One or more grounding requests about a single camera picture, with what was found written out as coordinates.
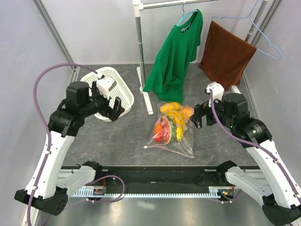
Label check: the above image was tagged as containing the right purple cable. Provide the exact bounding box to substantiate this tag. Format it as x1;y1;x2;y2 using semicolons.
209;89;301;205

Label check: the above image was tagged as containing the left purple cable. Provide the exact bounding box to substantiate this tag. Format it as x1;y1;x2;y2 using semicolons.
27;63;125;226

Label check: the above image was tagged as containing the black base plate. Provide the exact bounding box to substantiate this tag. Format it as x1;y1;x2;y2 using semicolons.
73;161;236;194

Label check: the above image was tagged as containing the brown towel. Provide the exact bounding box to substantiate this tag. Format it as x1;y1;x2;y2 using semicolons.
199;21;256;91

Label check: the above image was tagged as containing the purple cable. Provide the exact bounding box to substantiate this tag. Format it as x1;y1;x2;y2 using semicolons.
209;89;301;205
27;63;125;226

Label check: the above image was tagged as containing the aluminium frame post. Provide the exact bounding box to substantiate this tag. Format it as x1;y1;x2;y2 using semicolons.
251;0;283;46
32;0;77;70

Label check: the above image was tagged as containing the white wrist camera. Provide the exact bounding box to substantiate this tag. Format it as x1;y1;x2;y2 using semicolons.
205;82;224;101
96;74;117;99

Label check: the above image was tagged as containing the white clothes rack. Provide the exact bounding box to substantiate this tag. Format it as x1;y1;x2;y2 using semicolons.
132;0;268;115

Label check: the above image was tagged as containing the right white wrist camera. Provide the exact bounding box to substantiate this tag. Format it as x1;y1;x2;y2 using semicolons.
205;82;224;101

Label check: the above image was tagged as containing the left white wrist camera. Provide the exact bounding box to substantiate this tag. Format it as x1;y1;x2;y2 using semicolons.
96;74;117;99

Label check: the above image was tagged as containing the clear zip top bag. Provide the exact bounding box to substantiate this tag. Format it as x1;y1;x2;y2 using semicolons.
144;102;194;159

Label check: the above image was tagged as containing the pale yellow pear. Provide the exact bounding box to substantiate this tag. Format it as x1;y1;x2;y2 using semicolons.
160;103;173;114

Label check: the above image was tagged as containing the right aluminium frame post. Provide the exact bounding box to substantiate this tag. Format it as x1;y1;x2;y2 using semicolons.
251;0;283;46

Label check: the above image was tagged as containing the orange peach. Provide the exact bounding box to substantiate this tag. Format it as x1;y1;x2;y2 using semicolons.
182;106;194;119

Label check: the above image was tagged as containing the left aluminium frame post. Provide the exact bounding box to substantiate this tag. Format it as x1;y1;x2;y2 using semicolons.
32;0;77;70

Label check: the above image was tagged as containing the watermelon slice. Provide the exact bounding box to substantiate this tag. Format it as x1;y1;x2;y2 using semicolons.
153;116;176;145

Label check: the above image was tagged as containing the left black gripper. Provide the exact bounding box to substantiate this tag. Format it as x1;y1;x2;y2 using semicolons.
80;81;124;121

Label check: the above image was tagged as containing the red mango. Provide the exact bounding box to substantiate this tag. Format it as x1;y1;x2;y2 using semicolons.
154;122;164;143

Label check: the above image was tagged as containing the green t-shirt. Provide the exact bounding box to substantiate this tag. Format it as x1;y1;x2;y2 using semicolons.
143;9;203;103

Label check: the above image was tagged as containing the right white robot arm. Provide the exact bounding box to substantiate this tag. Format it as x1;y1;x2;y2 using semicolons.
191;88;301;226

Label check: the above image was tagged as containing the light blue wire hanger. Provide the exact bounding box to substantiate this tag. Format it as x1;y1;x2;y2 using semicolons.
211;0;283;60

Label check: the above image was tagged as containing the white slotted cable duct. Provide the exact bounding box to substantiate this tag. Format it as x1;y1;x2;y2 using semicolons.
72;187;235;198

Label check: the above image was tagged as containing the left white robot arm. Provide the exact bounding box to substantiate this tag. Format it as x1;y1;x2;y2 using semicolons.
15;80;124;216

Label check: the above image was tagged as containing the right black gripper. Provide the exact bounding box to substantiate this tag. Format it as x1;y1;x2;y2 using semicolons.
190;94;236;129

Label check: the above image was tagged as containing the white perforated plastic basket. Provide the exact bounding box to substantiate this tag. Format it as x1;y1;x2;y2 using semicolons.
80;67;134;117

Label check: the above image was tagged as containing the yellow banana bunch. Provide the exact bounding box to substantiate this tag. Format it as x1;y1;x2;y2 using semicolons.
166;102;187;141

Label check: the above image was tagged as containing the teal shirt hanger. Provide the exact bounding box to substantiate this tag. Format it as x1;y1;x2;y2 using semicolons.
176;1;198;27

